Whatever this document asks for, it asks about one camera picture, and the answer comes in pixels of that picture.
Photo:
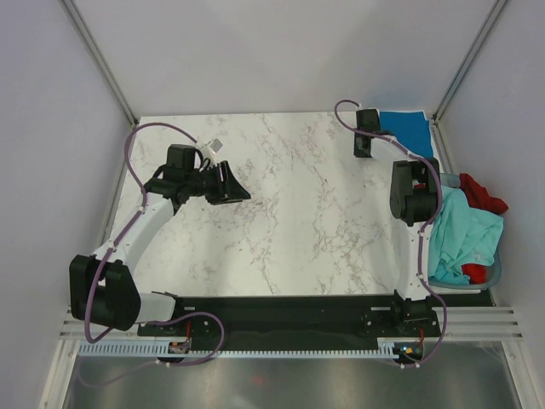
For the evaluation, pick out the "red t shirt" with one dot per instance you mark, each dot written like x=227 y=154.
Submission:
x=478 y=197

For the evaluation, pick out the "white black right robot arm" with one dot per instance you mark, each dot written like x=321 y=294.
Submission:
x=413 y=201

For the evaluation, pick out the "white slotted cable duct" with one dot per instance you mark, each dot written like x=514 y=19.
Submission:
x=172 y=350

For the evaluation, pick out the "aluminium left corner post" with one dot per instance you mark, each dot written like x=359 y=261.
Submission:
x=89 y=42

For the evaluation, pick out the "translucent blue plastic basket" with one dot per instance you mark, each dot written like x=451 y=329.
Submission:
x=493 y=272

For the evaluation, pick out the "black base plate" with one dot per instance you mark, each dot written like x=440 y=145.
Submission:
x=311 y=323

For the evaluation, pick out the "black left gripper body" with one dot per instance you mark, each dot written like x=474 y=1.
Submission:
x=208 y=184

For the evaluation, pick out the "blue t shirt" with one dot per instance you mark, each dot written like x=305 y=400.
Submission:
x=412 y=130

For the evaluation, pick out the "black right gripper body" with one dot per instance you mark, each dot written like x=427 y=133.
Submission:
x=358 y=153

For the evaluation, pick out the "teal t shirt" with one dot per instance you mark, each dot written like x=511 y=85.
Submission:
x=463 y=241

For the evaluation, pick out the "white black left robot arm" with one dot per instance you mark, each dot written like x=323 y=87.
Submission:
x=102 y=287

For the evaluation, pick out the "aluminium right corner post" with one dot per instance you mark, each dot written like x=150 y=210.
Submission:
x=475 y=49

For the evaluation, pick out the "aluminium corner post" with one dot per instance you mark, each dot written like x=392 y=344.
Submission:
x=89 y=42
x=475 y=49

